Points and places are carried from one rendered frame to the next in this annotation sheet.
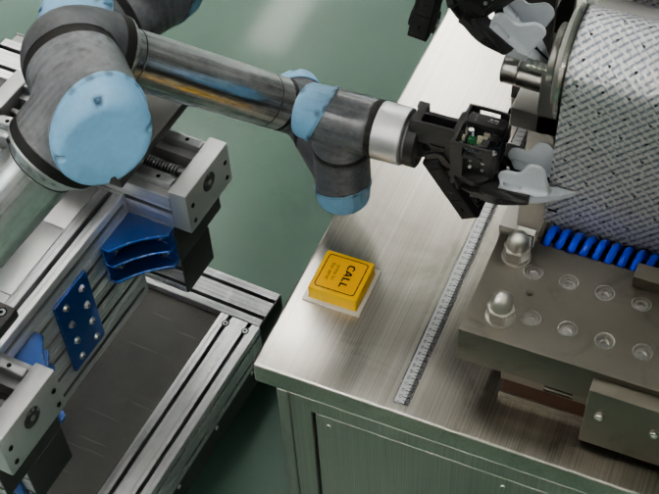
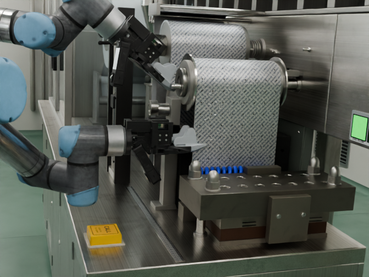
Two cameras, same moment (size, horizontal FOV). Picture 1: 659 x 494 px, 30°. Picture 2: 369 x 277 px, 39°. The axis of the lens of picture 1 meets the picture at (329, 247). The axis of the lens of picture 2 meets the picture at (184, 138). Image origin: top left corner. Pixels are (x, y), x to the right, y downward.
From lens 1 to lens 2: 1.06 m
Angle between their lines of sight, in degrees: 53
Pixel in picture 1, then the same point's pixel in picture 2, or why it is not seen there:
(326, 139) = (83, 145)
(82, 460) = not seen: outside the picture
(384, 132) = (115, 132)
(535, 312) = (224, 185)
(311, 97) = (69, 127)
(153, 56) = not seen: outside the picture
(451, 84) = not seen: hidden behind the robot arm
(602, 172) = (216, 127)
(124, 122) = (17, 77)
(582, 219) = (209, 161)
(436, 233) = (129, 217)
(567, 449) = (267, 250)
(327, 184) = (82, 182)
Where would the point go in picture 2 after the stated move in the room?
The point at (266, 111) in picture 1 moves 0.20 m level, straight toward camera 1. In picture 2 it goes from (34, 155) to (85, 174)
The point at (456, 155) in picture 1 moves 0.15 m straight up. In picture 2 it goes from (155, 131) to (157, 68)
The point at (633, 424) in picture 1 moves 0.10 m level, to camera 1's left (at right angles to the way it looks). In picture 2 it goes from (294, 213) to (267, 222)
